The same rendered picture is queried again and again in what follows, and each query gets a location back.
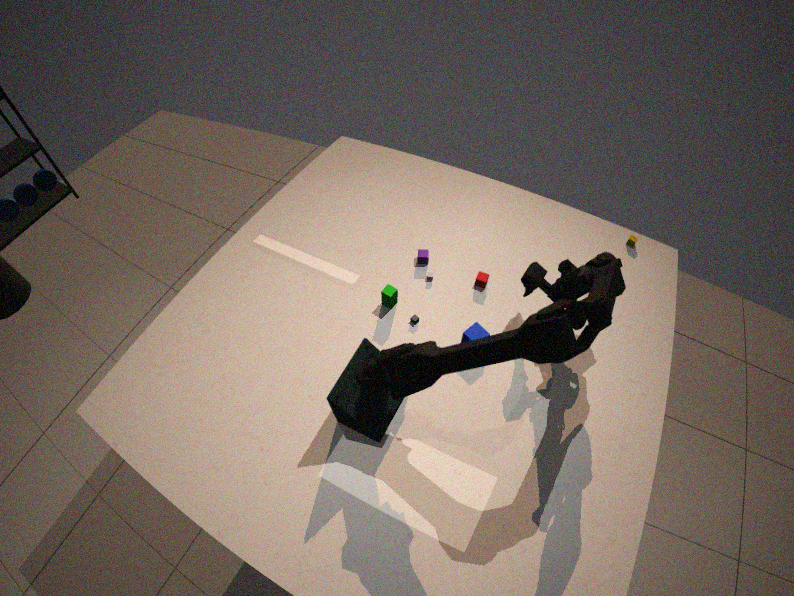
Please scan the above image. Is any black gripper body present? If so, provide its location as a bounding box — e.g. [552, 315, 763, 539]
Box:
[521, 262, 587, 330]

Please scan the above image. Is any blue block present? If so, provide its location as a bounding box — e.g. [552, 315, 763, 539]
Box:
[461, 322, 490, 342]

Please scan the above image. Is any red block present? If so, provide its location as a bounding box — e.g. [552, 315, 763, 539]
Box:
[475, 271, 489, 289]

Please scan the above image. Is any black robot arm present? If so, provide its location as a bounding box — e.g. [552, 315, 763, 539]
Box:
[355, 252, 626, 400]

